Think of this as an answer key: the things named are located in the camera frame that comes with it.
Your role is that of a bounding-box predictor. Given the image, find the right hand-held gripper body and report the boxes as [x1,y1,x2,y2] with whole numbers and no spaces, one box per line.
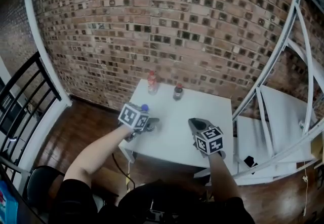
[193,126,227,159]

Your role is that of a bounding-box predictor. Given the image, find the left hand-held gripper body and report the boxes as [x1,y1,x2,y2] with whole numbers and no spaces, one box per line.
[118,103,151,142]

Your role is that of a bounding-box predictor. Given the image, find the person's right forearm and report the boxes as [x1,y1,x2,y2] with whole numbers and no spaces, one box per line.
[208,153,241,201]

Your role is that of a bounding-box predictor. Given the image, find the person's left forearm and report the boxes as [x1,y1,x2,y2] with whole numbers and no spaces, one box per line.
[63,125,134,189]

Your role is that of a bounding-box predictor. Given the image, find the white table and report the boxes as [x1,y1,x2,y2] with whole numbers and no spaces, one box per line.
[118,78,234,169]

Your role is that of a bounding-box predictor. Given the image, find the dark cola bottle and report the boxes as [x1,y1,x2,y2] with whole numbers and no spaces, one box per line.
[173,83,184,102]

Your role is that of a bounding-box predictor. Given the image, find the clear bottle with red cap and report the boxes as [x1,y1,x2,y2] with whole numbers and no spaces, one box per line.
[147,70,160,96]

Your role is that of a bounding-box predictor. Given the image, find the small black device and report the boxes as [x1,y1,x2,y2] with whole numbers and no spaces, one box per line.
[243,156,259,168]

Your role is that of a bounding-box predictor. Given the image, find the white metal shelf rack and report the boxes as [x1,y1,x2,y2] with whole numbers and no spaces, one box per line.
[193,0,324,186]

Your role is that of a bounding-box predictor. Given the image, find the person's black clothing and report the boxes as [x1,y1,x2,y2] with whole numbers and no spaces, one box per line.
[48,178,255,224]

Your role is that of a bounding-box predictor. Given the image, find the black metal railing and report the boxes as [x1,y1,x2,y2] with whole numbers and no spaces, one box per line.
[0,50,63,176]

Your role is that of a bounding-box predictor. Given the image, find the brown carton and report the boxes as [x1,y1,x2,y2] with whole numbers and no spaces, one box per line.
[310,119,324,163]

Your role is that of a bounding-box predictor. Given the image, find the black chair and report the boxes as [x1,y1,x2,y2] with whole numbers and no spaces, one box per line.
[26,165,67,209]

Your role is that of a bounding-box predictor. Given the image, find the blue printed packet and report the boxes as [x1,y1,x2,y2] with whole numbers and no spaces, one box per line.
[0,179,20,224]

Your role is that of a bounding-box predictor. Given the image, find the white curved post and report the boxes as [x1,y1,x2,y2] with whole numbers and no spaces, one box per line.
[0,0,73,195]

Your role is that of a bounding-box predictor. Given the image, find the white hanging cord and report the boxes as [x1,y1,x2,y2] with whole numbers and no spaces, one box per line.
[302,166,310,216]

